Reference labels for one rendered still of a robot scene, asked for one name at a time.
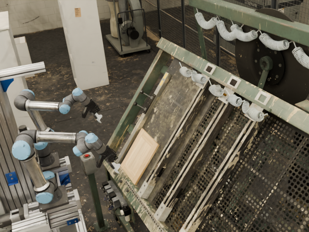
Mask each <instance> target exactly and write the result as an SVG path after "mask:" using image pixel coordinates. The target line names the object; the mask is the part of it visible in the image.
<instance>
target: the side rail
mask: <svg viewBox="0 0 309 232"><path fill-rule="evenodd" d="M170 56H171V55H170V54H168V53H167V52H164V51H163V50H161V49H160V50H159V51H158V53H157V55H156V57H155V59H154V60H153V62H152V64H151V66H150V68H149V70H148V71H147V73H146V75H145V77H144V79H143V80H142V82H141V84H140V86H139V88H138V89H137V91H136V93H135V95H134V96H133V98H132V100H131V102H130V104H129V105H128V107H127V109H126V111H125V113H124V115H123V116H122V118H121V120H120V122H119V124H118V125H117V127H116V129H115V131H114V132H113V134H112V136H111V138H110V140H109V141H108V143H107V145H109V147H110V148H111V149H113V150H114V151H115V152H116V153H117V150H118V149H119V147H120V145H121V143H122V142H123V140H124V138H125V136H126V135H127V133H128V131H127V130H128V128H129V126H130V124H133V122H134V121H135V119H136V117H137V115H138V113H139V112H140V110H141V107H142V106H143V104H144V103H145V101H146V99H147V97H148V96H147V95H149V94H150V92H151V90H152V88H153V87H154V85H155V83H156V81H157V80H158V78H159V76H160V74H161V72H160V71H161V69H162V67H163V66H164V65H166V63H167V62H168V60H169V58H170ZM140 90H143V91H144V93H145V94H147V95H145V94H140ZM134 102H137V104H138V105H139V106H141V107H139V106H137V105H136V106H134V105H133V103H134Z"/></svg>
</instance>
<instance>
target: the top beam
mask: <svg viewBox="0 0 309 232"><path fill-rule="evenodd" d="M157 47H158V48H160V49H161V50H163V51H165V52H167V53H168V54H170V55H172V56H175V55H177V56H179V57H181V58H182V59H184V60H186V61H188V62H189V63H191V64H193V65H195V66H196V67H198V68H200V69H202V70H204V68H205V67H206V65H207V64H208V63H210V64H212V63H211V62H209V61H207V60H205V59H203V58H201V57H199V56H197V55H195V54H193V53H191V52H190V51H188V50H186V49H184V48H182V47H180V46H178V45H176V44H174V43H172V42H170V41H169V40H167V39H165V38H163V37H161V39H160V41H159V42H158V44H157ZM212 65H214V64H212ZM214 66H216V65H214ZM232 75H233V74H232V73H230V72H228V71H226V70H224V69H222V68H220V67H218V66H216V68H215V70H214V72H213V74H212V76H214V77H216V78H218V79H220V80H221V81H223V82H225V83H228V81H229V79H230V78H231V76H232ZM233 76H235V75H233ZM235 77H237V76H235ZM237 78H238V79H240V80H241V82H240V84H239V86H238V87H237V90H239V91H241V92H242V93H244V94H246V95H248V96H249V97H251V98H253V99H255V97H256V96H257V94H258V93H259V91H260V90H261V91H263V92H265V93H267V94H269V95H271V96H272V97H271V98H270V100H269V101H268V103H267V104H266V106H267V107H269V108H271V109H272V111H271V113H272V114H274V115H276V116H278V117H279V118H281V119H283V120H284V121H286V122H288V123H289V124H291V125H293V126H295V127H297V128H298V129H300V130H302V131H304V132H305V133H307V134H309V114H308V113H306V112H305V111H303V110H301V109H299V108H297V107H295V106H293V105H291V104H289V103H287V102H285V101H284V100H282V99H280V98H278V97H276V96H274V95H272V94H270V93H268V92H266V91H264V90H262V89H260V88H258V87H257V86H255V85H253V84H251V83H249V82H247V81H245V80H243V79H241V78H239V77H237ZM266 98H267V97H266V96H264V95H262V94H261V96H260V98H259V99H258V100H259V101H261V102H262V103H264V101H265V99H266Z"/></svg>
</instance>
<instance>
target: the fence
mask: <svg viewBox="0 0 309 232"><path fill-rule="evenodd" d="M166 73H167V72H165V74H166ZM165 74H164V76H165ZM164 76H163V77H164ZM170 77H171V74H169V73H167V76H166V78H165V79H164V78H162V79H161V81H162V80H163V83H162V85H161V86H160V83H161V81H160V83H159V85H158V87H157V89H156V90H155V92H154V94H155V95H156V97H155V99H154V100H153V102H152V104H151V106H150V107H149V109H148V111H147V112H146V114H144V113H142V115H141V117H140V118H139V120H138V122H137V124H136V125H135V127H134V129H133V131H132V133H131V135H130V136H129V138H128V140H127V141H126V143H125V145H124V147H123V149H122V150H121V152H120V154H119V155H118V159H116V163H117V164H120V165H121V164H122V162H123V160H124V158H125V157H126V155H127V153H128V151H129V149H130V148H131V146H132V144H133V142H134V141H135V139H136V137H137V136H138V134H139V132H140V130H141V129H142V127H143V125H144V123H145V122H146V120H147V118H148V116H149V115H150V113H151V111H152V109H153V107H154V106H155V104H156V102H157V100H158V99H159V97H160V95H161V93H162V92H163V90H164V88H165V86H166V85H167V83H168V81H169V79H170Z"/></svg>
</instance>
